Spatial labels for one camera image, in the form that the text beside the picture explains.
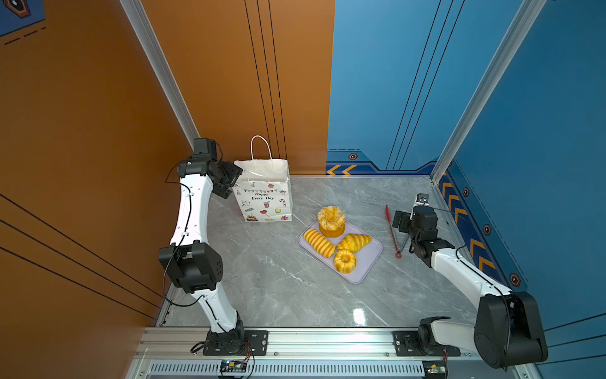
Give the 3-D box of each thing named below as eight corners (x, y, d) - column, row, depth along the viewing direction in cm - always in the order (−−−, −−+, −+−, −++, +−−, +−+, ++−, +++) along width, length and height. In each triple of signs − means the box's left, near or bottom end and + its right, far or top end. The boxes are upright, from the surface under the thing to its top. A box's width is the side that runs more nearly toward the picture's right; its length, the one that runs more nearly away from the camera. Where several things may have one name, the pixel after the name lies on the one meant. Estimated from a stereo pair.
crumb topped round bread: (318, 237, 99) (318, 227, 93) (317, 216, 106) (317, 205, 100) (344, 237, 99) (346, 227, 93) (341, 216, 106) (343, 205, 100)
